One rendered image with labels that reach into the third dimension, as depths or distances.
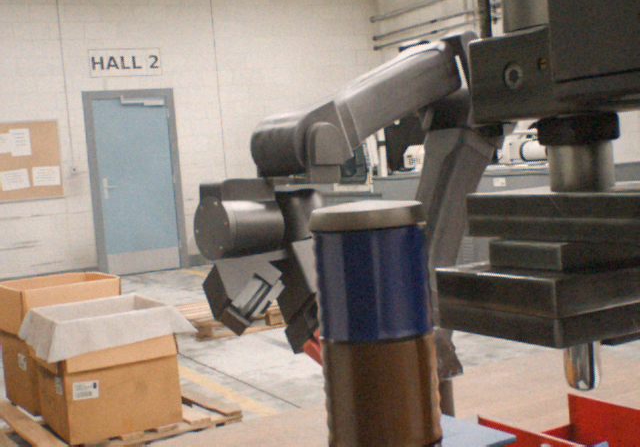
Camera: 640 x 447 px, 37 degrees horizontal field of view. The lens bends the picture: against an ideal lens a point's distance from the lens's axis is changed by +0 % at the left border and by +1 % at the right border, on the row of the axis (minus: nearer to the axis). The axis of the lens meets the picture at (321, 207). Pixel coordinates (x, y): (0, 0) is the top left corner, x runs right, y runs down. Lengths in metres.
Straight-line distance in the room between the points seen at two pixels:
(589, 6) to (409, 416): 0.25
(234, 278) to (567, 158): 0.35
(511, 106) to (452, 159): 0.46
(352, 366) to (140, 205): 11.42
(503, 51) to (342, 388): 0.30
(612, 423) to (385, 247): 0.69
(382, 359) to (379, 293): 0.02
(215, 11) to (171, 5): 0.57
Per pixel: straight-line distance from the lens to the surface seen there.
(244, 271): 0.83
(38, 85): 11.53
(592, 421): 0.99
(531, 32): 0.55
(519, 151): 8.20
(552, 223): 0.55
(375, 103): 0.94
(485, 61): 0.58
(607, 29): 0.48
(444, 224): 1.01
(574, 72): 0.50
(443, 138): 1.04
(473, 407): 1.19
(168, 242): 11.83
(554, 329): 0.51
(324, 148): 0.86
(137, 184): 11.70
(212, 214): 0.84
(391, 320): 0.30
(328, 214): 0.30
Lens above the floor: 1.21
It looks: 3 degrees down
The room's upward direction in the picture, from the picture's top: 5 degrees counter-clockwise
